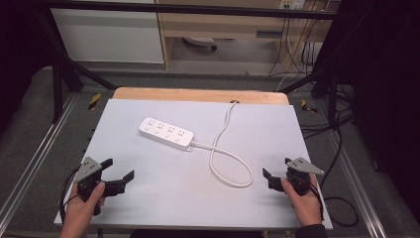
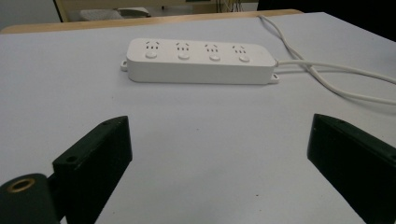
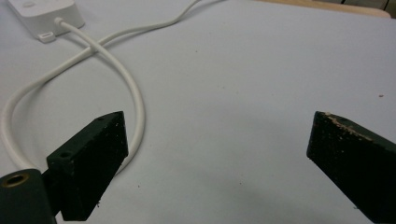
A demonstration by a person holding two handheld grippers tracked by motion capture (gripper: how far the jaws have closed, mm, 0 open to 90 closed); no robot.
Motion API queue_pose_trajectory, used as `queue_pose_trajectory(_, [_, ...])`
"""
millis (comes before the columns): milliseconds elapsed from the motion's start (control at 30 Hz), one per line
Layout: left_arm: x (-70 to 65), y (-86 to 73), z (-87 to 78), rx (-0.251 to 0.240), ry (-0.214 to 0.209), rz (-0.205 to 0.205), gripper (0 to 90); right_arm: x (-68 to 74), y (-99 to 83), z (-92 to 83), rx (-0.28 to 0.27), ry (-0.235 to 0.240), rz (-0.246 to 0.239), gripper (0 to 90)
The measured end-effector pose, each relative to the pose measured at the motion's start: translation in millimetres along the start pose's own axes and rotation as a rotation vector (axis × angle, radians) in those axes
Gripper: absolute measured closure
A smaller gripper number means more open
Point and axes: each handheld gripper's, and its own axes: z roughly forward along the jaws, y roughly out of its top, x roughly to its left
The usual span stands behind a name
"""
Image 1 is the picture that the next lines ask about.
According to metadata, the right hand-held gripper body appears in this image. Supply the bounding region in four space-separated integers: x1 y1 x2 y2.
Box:
279 157 326 196

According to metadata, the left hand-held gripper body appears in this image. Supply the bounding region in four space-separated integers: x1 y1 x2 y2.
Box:
72 156 116 216

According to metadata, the person's right hand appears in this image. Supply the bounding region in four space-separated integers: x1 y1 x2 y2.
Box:
280 174 324 228

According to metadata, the person's left hand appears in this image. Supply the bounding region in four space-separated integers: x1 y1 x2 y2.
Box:
58 180 106 238

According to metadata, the light wooden table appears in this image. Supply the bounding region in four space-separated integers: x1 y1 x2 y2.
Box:
112 86 290 106

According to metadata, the black curtain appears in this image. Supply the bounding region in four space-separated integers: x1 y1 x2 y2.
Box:
0 0 53 133
316 0 420 216

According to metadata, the white cabinet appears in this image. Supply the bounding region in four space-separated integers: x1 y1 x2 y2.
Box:
50 0 165 64

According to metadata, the white power strip under desk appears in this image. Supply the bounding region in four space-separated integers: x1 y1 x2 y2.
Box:
182 36 219 52

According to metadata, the light wooden desk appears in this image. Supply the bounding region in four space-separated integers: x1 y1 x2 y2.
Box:
155 0 342 72

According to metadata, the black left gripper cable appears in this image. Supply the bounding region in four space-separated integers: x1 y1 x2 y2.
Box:
58 166 82 223

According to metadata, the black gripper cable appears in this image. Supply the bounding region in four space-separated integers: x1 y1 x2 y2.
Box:
58 166 82 223
308 108 360 228

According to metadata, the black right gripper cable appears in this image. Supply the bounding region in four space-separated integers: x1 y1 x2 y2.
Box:
308 108 360 228

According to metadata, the white power strip cable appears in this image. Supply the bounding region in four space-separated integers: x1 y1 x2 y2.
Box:
191 100 255 189

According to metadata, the aluminium rail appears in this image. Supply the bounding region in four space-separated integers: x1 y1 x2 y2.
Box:
0 94 79 229
328 130 389 238

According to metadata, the black metal frame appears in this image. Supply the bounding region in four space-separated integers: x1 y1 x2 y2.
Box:
31 0 351 130

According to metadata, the bundle of hanging cables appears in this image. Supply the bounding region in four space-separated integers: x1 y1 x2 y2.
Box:
267 13 320 77

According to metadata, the white wall outlet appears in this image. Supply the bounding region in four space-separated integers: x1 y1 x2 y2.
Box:
278 0 307 11

